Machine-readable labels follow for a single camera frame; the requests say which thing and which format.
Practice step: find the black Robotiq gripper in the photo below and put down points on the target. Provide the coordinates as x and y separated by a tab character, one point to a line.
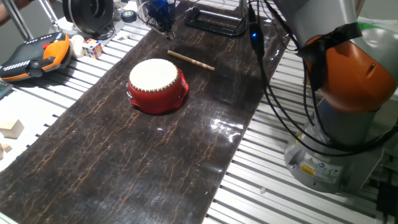
160	12

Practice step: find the wooden drumstick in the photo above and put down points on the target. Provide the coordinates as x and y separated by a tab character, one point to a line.
191	60

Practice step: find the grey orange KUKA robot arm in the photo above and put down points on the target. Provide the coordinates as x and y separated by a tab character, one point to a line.
351	74

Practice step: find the small black round puck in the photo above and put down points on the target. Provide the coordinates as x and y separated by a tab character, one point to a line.
129	16

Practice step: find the black metal stand base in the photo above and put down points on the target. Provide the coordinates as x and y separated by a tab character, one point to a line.
214	23

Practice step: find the Rubik's cube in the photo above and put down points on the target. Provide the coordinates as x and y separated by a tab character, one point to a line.
92	48

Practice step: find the black filament spool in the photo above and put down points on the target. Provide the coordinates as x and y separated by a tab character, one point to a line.
88	15

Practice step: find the white rounded plastic object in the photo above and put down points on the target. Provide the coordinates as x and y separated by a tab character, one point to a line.
77	45

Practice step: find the grey metal leg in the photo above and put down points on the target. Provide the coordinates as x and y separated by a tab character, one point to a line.
18	21
49	14

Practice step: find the dark marble pattern mat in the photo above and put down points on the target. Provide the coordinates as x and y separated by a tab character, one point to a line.
124	155

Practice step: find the orange black teach pendant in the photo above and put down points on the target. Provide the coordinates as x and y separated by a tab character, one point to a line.
34	59

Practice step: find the white paper sheet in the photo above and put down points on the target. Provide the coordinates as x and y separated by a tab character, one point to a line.
25	105

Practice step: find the black computer keyboard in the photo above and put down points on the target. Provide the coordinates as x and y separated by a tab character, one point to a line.
4	89

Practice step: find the large wooden cube block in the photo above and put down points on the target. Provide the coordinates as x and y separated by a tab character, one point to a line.
12	129

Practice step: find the medium wooden block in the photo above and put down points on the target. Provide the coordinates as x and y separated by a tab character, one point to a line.
7	148

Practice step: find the small wooden block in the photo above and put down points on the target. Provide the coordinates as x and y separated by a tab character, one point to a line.
1	153

